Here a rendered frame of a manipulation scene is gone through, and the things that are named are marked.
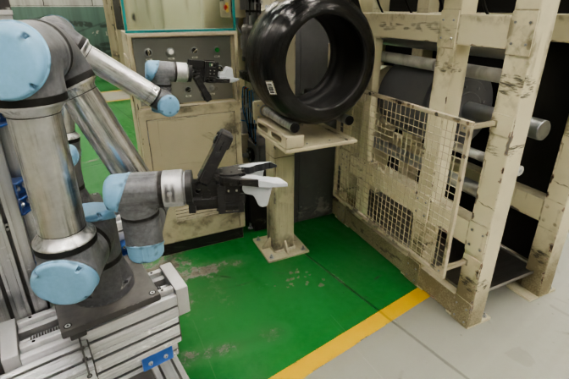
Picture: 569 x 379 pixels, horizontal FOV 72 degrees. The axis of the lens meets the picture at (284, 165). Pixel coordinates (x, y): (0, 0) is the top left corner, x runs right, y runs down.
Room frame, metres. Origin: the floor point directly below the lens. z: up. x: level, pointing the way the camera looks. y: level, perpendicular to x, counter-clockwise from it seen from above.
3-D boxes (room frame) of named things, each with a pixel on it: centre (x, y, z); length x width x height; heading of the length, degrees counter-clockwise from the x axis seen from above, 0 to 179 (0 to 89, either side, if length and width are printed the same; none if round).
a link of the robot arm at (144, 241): (0.72, 0.30, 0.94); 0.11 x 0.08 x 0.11; 10
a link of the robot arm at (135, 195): (0.70, 0.30, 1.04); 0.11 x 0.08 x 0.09; 100
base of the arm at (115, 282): (0.81, 0.47, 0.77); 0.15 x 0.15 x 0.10
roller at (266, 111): (1.78, 0.03, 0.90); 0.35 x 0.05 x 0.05; 25
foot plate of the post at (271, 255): (2.07, 0.03, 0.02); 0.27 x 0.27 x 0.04; 25
